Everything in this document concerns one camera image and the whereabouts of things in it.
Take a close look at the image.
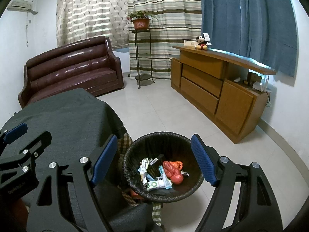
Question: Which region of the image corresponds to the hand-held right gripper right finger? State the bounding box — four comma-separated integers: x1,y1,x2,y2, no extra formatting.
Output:
190,133,284,232

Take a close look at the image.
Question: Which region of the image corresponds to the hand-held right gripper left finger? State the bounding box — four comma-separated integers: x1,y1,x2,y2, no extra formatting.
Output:
25,134,119,232

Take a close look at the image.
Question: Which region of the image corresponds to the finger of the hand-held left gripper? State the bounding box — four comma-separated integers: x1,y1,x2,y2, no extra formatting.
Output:
0,122,29,147
0,130,53,173

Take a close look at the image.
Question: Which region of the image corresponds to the red plastic bag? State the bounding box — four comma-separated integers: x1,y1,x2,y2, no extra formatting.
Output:
163,161,184,185

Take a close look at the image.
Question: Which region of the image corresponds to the white blue tube wrapper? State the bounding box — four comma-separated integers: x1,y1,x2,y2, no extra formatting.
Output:
158,165,173,189

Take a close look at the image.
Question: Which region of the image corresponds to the black trash bin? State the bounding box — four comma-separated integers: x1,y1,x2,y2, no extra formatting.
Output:
122,132,205,203

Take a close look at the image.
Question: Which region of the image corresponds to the dark cigarette carton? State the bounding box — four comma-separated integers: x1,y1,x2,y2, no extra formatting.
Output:
147,154,165,177

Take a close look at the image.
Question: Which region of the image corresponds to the green white packet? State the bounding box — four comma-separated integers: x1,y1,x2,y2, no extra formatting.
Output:
145,180,165,189

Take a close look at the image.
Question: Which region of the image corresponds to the wooden cabinet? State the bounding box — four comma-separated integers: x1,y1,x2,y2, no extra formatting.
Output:
171,45,277,145

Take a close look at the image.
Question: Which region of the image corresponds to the brown leather sofa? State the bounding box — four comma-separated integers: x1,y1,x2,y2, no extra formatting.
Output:
18,35,125,109

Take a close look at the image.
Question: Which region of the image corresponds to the black metal plant stand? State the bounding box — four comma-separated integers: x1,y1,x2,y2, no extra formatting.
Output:
132,28,155,89

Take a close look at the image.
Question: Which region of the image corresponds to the white router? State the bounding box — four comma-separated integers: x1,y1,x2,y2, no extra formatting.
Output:
252,75,270,93

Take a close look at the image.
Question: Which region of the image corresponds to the small dark box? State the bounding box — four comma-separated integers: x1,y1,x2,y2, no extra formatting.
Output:
247,71,262,85

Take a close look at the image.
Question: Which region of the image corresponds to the white air conditioner pipe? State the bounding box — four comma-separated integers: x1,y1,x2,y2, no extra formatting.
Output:
25,13,32,47

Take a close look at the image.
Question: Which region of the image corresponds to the mouse plush toy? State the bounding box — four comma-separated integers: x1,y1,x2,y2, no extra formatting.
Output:
195,33,213,51

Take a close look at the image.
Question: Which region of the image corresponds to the white air conditioner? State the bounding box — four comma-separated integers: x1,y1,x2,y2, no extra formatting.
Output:
7,0,38,14

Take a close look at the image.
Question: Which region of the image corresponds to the beige patterned curtain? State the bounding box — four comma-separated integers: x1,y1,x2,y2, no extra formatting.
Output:
56,0,129,50

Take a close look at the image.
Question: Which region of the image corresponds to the potted plant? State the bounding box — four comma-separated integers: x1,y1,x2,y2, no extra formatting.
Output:
127,10,158,30

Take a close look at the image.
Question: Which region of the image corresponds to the blue curtain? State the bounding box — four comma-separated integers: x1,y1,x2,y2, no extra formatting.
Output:
200,0,298,78

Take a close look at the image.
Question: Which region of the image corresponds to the striped curtain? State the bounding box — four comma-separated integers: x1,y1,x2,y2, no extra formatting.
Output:
127,0,202,79

